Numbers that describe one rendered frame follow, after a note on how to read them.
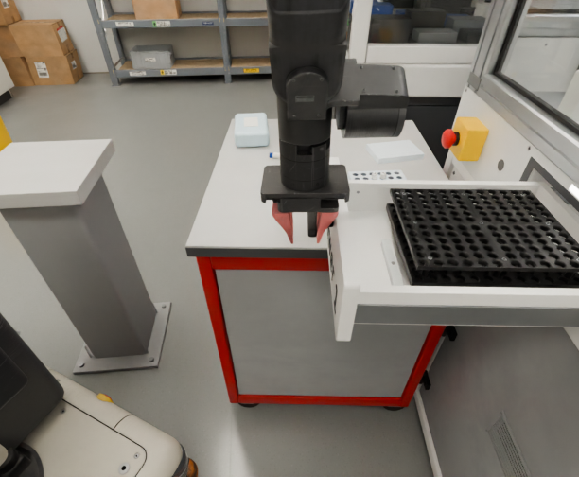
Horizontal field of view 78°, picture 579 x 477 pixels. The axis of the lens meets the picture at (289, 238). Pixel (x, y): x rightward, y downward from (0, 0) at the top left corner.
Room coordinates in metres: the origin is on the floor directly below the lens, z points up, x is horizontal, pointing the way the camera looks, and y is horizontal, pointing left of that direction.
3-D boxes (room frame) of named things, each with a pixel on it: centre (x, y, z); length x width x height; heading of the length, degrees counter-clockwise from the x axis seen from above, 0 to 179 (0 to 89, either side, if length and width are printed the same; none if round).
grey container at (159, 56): (4.16, 1.46, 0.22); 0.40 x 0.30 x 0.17; 95
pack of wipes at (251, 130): (0.99, 0.11, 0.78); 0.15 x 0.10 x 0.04; 6
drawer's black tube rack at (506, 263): (0.40, -0.27, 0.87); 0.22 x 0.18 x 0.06; 89
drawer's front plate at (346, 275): (0.40, -0.07, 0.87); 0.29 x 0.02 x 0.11; 179
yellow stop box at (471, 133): (0.72, -0.38, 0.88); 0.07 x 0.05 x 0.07; 179
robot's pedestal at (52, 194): (0.82, 0.64, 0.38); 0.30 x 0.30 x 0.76; 5
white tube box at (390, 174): (0.68, -0.20, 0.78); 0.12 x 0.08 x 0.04; 94
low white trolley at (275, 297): (0.81, -0.10, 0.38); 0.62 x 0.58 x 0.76; 179
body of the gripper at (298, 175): (0.37, -0.02, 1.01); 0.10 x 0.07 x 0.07; 88
